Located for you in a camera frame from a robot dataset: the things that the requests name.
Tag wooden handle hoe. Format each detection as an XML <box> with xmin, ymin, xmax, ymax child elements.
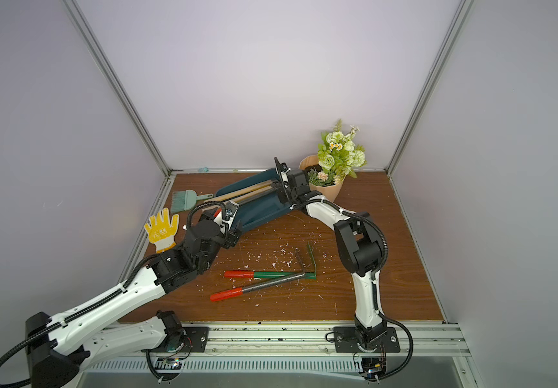
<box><xmin>213</xmin><ymin>179</ymin><xmax>272</xmax><ymax>201</ymax></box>
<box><xmin>216</xmin><ymin>185</ymin><xmax>275</xmax><ymax>206</ymax></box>

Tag grey hoe red grip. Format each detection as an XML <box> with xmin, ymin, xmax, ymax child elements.
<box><xmin>202</xmin><ymin>186</ymin><xmax>290</xmax><ymax>222</ymax></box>

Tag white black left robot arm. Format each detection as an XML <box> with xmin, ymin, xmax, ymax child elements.
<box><xmin>0</xmin><ymin>200</ymin><xmax>238</xmax><ymax>387</ymax></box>

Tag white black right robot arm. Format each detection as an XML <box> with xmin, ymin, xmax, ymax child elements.
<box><xmin>274</xmin><ymin>158</ymin><xmax>414</xmax><ymax>349</ymax></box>

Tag teal plastic storage box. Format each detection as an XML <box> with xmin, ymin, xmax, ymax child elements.
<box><xmin>215</xmin><ymin>168</ymin><xmax>290</xmax><ymax>233</ymax></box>

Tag tan flower pot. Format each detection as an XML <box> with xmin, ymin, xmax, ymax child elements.
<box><xmin>299</xmin><ymin>155</ymin><xmax>344</xmax><ymax>201</ymax></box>

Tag yellow white work glove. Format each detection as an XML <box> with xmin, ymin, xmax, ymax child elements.
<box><xmin>144</xmin><ymin>208</ymin><xmax>180</xmax><ymax>254</ymax></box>

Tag mint green hand brush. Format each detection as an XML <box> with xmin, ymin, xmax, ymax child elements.
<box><xmin>170</xmin><ymin>189</ymin><xmax>214</xmax><ymax>213</ymax></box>

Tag green artificial flowers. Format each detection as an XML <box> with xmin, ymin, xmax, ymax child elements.
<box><xmin>306</xmin><ymin>119</ymin><xmax>367</xmax><ymax>187</ymax></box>

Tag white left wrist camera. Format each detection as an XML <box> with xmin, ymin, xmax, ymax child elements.
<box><xmin>220</xmin><ymin>200</ymin><xmax>239</xmax><ymax>234</ymax></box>

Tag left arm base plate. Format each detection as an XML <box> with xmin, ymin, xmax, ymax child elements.
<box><xmin>150</xmin><ymin>326</ymin><xmax>209</xmax><ymax>354</ymax></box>

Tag aluminium front rail frame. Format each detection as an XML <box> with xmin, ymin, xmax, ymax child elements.
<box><xmin>85</xmin><ymin>321</ymin><xmax>484</xmax><ymax>387</ymax></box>

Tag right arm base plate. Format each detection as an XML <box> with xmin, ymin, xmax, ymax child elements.
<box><xmin>328</xmin><ymin>325</ymin><xmax>401</xmax><ymax>353</ymax></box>

